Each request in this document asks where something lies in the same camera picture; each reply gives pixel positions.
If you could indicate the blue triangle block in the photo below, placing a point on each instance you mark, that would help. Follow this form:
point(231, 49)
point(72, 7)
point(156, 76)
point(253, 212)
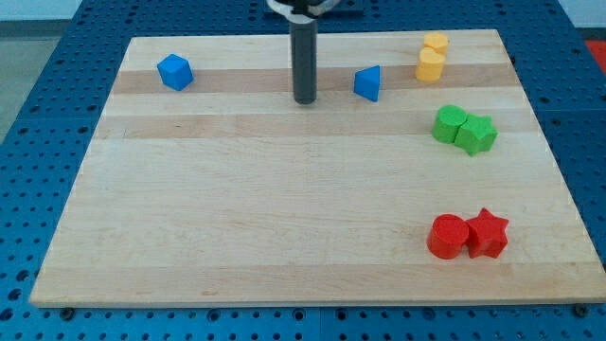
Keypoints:
point(367, 83)

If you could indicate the wooden board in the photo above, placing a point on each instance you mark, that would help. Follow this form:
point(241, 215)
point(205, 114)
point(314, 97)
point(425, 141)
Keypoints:
point(230, 194)

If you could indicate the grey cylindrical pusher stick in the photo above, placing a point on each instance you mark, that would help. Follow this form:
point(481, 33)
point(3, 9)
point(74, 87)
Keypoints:
point(303, 39)

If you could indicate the green cylinder block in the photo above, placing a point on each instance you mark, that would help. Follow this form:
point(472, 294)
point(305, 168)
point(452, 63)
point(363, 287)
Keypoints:
point(448, 121)

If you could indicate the red cylinder block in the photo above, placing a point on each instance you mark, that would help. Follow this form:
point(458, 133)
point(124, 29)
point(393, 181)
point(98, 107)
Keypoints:
point(448, 235)

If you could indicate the blue cube block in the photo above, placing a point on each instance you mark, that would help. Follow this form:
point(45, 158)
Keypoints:
point(175, 72)

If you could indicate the yellow heart block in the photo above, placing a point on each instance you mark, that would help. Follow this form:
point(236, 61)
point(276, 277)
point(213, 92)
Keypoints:
point(430, 65)

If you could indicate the green star block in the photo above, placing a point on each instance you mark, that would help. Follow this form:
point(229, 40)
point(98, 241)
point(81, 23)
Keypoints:
point(477, 134)

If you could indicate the yellow cylinder block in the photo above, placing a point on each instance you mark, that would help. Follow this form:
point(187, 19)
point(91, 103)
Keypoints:
point(438, 41)

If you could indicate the red star block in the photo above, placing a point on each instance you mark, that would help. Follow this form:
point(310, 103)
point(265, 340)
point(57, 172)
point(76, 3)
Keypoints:
point(487, 235)

